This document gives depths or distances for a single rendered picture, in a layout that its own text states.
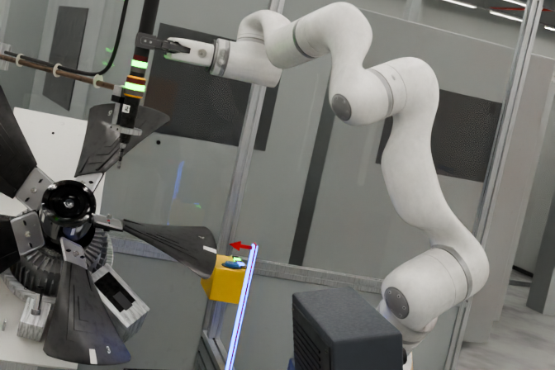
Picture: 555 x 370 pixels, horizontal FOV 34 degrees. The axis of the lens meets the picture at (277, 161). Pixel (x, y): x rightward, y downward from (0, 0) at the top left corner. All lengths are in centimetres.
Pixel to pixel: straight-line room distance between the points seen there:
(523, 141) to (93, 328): 484
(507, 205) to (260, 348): 376
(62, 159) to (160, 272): 61
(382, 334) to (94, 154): 103
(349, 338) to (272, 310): 161
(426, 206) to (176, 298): 132
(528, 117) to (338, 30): 480
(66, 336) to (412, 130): 81
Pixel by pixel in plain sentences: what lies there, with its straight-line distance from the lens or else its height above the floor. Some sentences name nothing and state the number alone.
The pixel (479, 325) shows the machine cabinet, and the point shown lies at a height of 18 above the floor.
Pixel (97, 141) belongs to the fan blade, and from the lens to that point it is 223.
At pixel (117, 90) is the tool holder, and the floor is 148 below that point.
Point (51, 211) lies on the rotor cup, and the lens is 204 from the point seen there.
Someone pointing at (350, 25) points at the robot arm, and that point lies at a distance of 175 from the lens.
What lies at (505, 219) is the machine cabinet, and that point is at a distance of 653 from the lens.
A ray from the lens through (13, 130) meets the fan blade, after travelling 215.
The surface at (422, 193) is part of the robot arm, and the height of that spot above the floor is 143.
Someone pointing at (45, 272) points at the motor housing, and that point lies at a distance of 216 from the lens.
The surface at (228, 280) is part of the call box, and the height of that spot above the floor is 104.
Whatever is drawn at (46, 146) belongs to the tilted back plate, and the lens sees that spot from 245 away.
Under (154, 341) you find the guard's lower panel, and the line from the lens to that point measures 294.
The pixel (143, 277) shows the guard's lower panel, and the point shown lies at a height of 89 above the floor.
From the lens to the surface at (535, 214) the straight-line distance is 873.
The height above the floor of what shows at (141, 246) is 99.
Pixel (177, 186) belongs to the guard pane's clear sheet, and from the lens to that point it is 284.
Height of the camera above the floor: 159
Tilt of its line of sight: 5 degrees down
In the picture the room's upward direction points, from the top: 12 degrees clockwise
